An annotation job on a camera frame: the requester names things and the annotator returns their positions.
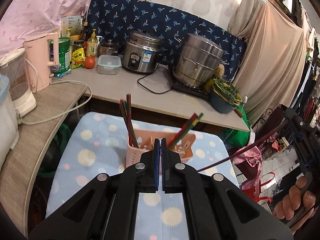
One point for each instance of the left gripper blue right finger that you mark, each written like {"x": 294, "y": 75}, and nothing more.
{"x": 163, "y": 161}

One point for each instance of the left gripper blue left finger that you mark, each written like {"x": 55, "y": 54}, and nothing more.
{"x": 156, "y": 158}

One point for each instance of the green chopstick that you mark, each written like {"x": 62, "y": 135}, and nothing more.
{"x": 134, "y": 136}
{"x": 192, "y": 126}

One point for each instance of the dark red chopstick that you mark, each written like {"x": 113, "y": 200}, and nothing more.
{"x": 128, "y": 109}
{"x": 244, "y": 149}

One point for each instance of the bright red chopstick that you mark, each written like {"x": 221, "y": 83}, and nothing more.
{"x": 184, "y": 128}
{"x": 122, "y": 106}

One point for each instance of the person's right hand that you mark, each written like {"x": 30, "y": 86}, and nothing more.
{"x": 291, "y": 202}

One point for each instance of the black induction cooktop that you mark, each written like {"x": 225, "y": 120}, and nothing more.
{"x": 196, "y": 92}

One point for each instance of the light blue planet tablecloth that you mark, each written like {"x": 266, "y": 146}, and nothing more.
{"x": 98, "y": 145}

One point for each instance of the green plastic bag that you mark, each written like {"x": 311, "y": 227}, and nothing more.
{"x": 237, "y": 138}

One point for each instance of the blue bowl with greens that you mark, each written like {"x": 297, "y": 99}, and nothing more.
{"x": 224, "y": 98}

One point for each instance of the beige curtain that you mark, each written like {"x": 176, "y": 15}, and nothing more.
{"x": 273, "y": 62}

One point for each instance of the stainless steel steamer pot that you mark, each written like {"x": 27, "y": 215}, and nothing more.
{"x": 198, "y": 58}

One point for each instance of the silver rice cooker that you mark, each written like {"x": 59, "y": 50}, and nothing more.
{"x": 141, "y": 53}

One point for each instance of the clear food storage container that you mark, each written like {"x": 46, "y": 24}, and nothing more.
{"x": 108, "y": 64}

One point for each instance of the small steel lidded pot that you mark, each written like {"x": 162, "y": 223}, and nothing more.
{"x": 108, "y": 48}

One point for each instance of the red tomato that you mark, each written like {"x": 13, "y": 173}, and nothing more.
{"x": 89, "y": 62}

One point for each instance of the cooking oil bottle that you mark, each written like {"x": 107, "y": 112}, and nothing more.
{"x": 92, "y": 44}

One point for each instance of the yellow snack packet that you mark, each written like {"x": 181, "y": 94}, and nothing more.
{"x": 78, "y": 58}

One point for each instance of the navy leaf print cloth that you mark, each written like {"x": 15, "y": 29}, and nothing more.
{"x": 116, "y": 19}

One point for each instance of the green tin can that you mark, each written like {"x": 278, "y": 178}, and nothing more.
{"x": 64, "y": 49}

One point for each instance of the pink electric kettle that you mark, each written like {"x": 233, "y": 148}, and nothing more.
{"x": 41, "y": 53}

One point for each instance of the white blue dish drainer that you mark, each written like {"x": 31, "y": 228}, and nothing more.
{"x": 9, "y": 133}

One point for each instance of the white box with print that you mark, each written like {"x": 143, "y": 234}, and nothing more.
{"x": 74, "y": 23}

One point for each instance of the white blender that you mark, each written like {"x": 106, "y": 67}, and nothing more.
{"x": 13, "y": 67}

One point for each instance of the pink floral curtain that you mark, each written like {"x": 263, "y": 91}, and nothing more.
{"x": 34, "y": 17}

